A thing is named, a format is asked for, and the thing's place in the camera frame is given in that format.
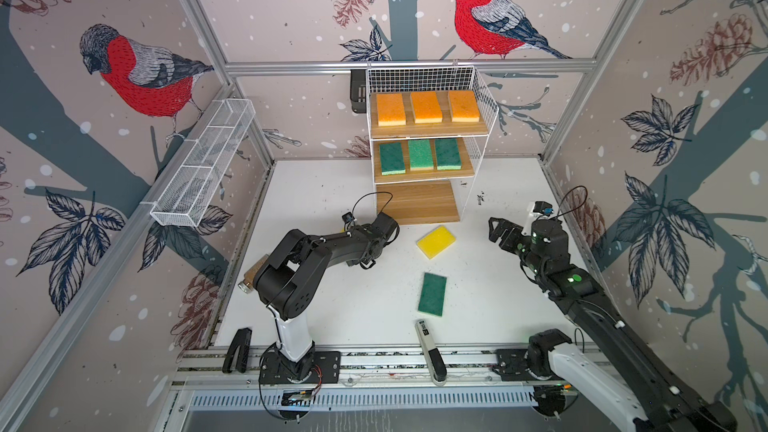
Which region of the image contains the dark green sponge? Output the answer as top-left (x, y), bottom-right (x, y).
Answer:
top-left (434, 138), bottom-right (462, 171)
top-left (379, 142), bottom-right (406, 176)
top-left (417, 273), bottom-right (447, 317)

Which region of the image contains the light green sponge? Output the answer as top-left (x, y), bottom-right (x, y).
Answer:
top-left (408, 139), bottom-right (434, 172)

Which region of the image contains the orange sponge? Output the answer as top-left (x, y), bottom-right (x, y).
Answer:
top-left (410, 91), bottom-right (443, 124)
top-left (376, 93), bottom-right (407, 127)
top-left (448, 90), bottom-right (481, 123)

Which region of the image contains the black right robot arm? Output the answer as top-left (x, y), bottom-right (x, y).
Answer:
top-left (488, 217), bottom-right (737, 431)

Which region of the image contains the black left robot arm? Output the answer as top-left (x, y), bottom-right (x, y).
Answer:
top-left (253, 212), bottom-right (400, 382)

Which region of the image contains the yellow sponge right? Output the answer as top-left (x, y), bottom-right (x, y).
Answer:
top-left (416, 225), bottom-right (456, 260)

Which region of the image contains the white black handheld scanner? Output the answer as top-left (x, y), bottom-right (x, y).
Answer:
top-left (415, 319), bottom-right (448, 386)

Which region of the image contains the glass spice jar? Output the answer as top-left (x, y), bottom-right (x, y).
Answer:
top-left (238, 254), bottom-right (269, 294)

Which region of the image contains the black stapler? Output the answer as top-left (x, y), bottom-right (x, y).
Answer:
top-left (222, 327), bottom-right (252, 374)

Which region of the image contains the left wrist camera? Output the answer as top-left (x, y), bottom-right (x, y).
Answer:
top-left (342, 212), bottom-right (356, 229)

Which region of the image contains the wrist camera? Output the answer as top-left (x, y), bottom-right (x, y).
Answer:
top-left (342, 212), bottom-right (356, 229)
top-left (523, 200), bottom-right (553, 235)

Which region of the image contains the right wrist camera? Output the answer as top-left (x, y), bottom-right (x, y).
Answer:
top-left (523, 200), bottom-right (553, 235)

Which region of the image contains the white wire wooden shelf unit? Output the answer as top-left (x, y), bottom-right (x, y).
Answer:
top-left (365, 65), bottom-right (499, 225)

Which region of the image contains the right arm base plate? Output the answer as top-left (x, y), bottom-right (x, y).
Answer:
top-left (491, 348), bottom-right (534, 382)

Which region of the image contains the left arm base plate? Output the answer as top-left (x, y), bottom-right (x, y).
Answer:
top-left (259, 350), bottom-right (341, 385)

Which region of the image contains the white wire wall basket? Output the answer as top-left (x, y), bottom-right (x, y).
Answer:
top-left (150, 98), bottom-right (255, 227)

